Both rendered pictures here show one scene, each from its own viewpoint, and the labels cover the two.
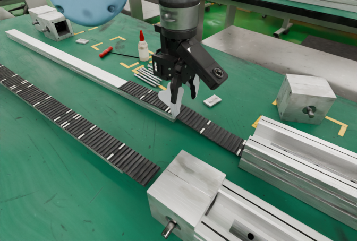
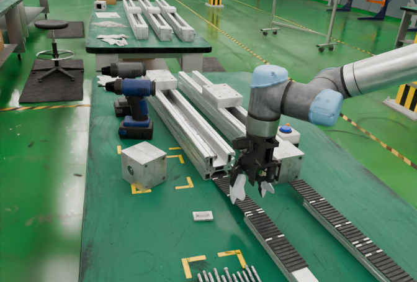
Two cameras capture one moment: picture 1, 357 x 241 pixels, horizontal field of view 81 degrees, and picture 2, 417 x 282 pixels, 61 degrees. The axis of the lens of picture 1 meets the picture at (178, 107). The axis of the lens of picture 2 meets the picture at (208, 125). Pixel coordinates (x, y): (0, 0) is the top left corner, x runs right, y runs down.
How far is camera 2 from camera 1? 1.17 m
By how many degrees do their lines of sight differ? 107
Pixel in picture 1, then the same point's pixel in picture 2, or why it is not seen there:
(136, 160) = (303, 190)
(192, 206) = (285, 143)
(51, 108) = (392, 268)
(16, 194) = (392, 222)
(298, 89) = (158, 153)
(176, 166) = (284, 154)
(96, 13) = not seen: hidden behind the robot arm
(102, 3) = not seen: hidden behind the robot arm
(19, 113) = not seen: outside the picture
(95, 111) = (339, 266)
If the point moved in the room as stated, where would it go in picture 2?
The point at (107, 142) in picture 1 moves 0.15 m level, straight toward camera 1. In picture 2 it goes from (324, 209) to (313, 177)
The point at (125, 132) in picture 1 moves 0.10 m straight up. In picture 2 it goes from (306, 228) to (313, 197)
